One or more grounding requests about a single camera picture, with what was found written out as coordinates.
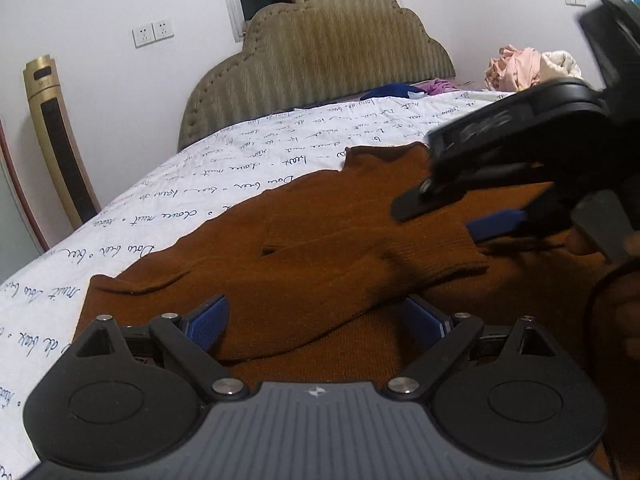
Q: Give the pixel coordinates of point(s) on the white wall socket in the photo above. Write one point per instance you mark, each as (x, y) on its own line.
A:
(163, 30)
(143, 36)

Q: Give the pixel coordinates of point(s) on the purple cloth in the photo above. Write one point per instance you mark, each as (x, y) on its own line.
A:
(440, 86)

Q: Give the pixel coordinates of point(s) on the person's right hand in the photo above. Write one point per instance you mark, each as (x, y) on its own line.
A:
(580, 244)

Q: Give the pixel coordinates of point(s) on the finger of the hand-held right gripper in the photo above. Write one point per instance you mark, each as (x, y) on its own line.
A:
(425, 200)
(500, 224)

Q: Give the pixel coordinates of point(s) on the blue cloth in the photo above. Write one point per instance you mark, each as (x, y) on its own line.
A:
(392, 91)

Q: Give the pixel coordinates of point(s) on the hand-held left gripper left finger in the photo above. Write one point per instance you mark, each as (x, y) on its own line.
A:
(207, 322)

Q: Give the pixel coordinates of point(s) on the brown knitted sweater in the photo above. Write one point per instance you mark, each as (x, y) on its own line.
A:
(320, 255)

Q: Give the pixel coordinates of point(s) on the cream fleece cloth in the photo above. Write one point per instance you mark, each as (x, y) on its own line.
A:
(561, 66)

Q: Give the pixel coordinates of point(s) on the olive padded headboard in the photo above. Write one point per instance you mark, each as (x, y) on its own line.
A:
(320, 55)

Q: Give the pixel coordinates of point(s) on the gold tower fan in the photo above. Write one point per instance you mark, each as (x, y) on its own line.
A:
(57, 140)

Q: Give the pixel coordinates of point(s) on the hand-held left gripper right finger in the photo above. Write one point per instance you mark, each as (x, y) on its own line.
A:
(425, 322)

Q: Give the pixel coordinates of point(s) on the white script-printed bed sheet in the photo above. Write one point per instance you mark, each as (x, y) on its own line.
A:
(165, 215)

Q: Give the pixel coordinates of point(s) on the pink clothes pile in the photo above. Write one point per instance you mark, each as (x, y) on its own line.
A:
(515, 67)

